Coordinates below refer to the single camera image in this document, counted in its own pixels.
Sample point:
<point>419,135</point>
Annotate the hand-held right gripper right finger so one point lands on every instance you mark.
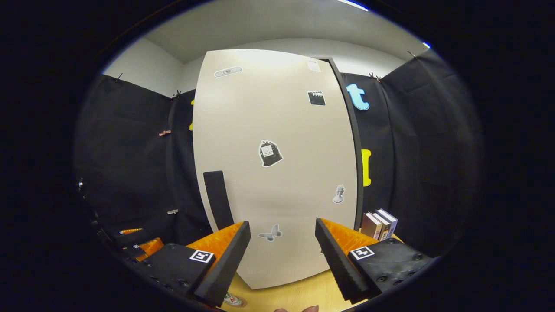
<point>336,264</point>

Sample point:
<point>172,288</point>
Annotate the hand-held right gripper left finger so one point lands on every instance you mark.
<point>225,268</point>

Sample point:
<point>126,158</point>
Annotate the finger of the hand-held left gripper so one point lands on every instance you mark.
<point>133,251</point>
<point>130,239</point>

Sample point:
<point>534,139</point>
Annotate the white green label bottle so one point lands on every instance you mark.
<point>235,300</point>

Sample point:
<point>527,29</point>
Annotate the beige cabinet door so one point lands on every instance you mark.
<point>282,195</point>

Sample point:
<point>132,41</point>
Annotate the dark grey cabinet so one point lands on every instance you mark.
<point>355,151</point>

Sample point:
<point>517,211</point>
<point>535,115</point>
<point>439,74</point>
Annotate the brown cover book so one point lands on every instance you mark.
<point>369,226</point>

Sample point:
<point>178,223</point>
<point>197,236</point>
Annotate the dark spine book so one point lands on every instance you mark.
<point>381,227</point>

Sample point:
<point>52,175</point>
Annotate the white grey book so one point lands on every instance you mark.
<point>389,221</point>

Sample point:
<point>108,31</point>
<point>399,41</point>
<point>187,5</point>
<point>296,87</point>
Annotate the copper clip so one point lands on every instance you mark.
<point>164,133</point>

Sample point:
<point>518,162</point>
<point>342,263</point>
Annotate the black backdrop cloth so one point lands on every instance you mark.
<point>420,151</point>

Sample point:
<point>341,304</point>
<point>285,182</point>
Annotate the long ceiling light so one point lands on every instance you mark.
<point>352,4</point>

